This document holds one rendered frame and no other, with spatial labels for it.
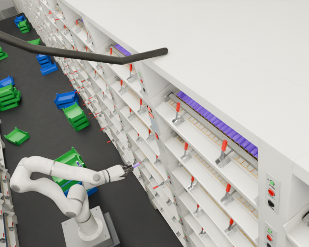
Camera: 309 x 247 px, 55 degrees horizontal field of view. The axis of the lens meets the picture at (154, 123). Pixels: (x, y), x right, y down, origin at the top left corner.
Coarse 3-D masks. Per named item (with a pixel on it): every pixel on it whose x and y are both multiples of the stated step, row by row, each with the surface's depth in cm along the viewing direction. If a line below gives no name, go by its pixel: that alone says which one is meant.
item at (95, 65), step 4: (84, 44) 241; (80, 48) 241; (84, 48) 241; (88, 48) 241; (92, 52) 232; (92, 64) 220; (96, 64) 217; (96, 68) 209; (100, 68) 210; (100, 72) 207
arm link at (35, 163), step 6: (36, 156) 179; (24, 162) 179; (30, 162) 176; (36, 162) 176; (42, 162) 177; (48, 162) 178; (30, 168) 177; (36, 168) 176; (42, 168) 177; (48, 168) 177; (48, 174) 180
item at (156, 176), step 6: (138, 150) 226; (138, 156) 222; (150, 162) 213; (150, 168) 210; (156, 174) 204; (156, 180) 200; (162, 180) 198; (168, 186) 193; (168, 192) 190; (174, 204) 181
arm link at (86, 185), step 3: (102, 174) 187; (102, 180) 186; (84, 183) 182; (87, 183) 182; (90, 183) 182; (102, 183) 187; (84, 186) 182; (87, 186) 182; (90, 186) 183; (93, 186) 184; (87, 189) 185
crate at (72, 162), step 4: (76, 156) 296; (68, 160) 295; (72, 160) 297; (76, 160) 300; (80, 160) 291; (68, 164) 296; (72, 164) 297; (76, 164) 295; (80, 164) 294; (52, 176) 289; (56, 180) 273; (60, 180) 283; (64, 180) 277; (68, 180) 280; (60, 184) 276
